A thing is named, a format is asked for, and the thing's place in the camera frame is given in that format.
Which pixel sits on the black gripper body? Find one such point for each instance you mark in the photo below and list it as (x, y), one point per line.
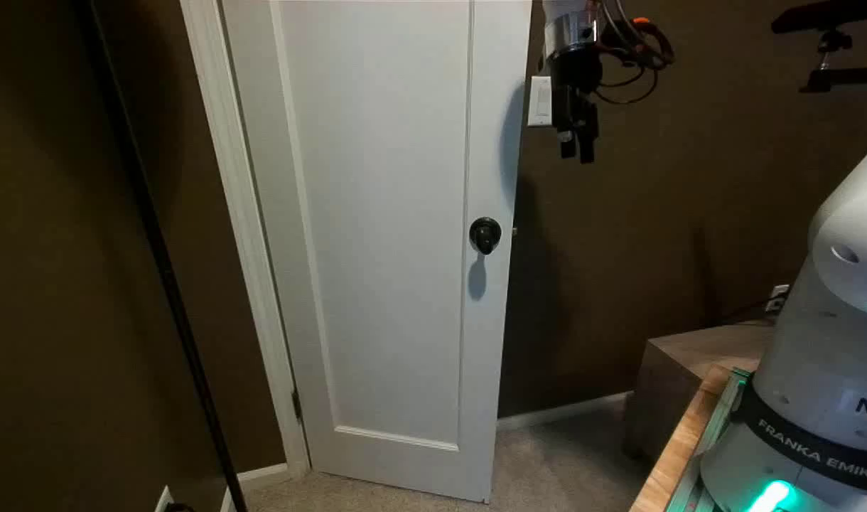
(575, 82)

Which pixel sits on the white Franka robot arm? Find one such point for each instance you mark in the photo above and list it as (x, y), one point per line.
(832, 380)

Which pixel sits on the black round door knob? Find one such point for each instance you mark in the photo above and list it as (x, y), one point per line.
(484, 235)

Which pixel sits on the white panel door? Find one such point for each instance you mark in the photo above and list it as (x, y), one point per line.
(385, 237)

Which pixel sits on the white baseboard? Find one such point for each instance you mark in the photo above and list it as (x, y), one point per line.
(262, 473)
(565, 412)

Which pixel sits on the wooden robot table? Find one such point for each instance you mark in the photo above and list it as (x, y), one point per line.
(677, 457)

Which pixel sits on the black floor lamp stand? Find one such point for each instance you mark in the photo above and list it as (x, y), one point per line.
(164, 275)

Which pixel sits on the white light switch plate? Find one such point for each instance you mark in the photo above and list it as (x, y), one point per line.
(541, 100)

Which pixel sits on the small white wall outlet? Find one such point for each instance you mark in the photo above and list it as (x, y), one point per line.
(777, 299)

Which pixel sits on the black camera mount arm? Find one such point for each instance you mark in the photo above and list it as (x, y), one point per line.
(832, 45)

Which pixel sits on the white door frame trim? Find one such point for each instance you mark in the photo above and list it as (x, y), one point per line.
(238, 217)

